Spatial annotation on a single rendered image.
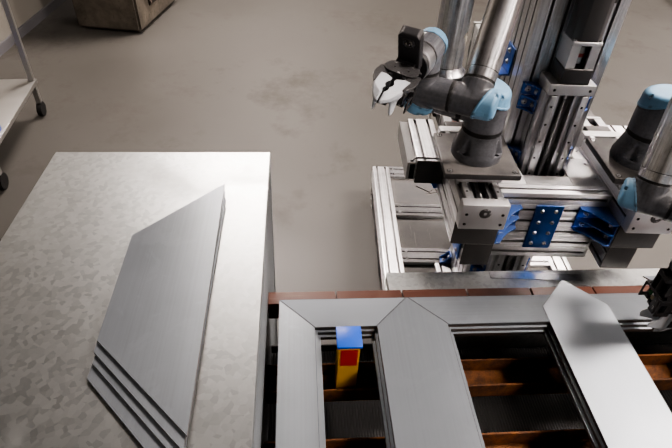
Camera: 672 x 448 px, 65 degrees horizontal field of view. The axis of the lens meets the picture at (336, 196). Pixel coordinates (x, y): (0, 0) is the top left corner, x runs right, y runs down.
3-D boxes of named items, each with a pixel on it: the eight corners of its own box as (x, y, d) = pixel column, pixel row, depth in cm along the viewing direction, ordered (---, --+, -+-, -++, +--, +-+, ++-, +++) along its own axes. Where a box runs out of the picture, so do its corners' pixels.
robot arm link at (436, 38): (446, 62, 127) (453, 27, 122) (433, 80, 119) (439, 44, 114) (415, 55, 129) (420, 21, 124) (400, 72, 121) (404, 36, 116)
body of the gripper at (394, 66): (404, 116, 108) (422, 91, 117) (415, 78, 102) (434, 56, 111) (370, 102, 110) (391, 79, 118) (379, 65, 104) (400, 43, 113)
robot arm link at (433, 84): (441, 124, 126) (449, 81, 119) (396, 112, 129) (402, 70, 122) (450, 109, 131) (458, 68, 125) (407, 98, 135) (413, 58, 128)
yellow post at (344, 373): (355, 394, 136) (360, 348, 124) (335, 394, 135) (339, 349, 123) (353, 376, 140) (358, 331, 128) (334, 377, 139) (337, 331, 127)
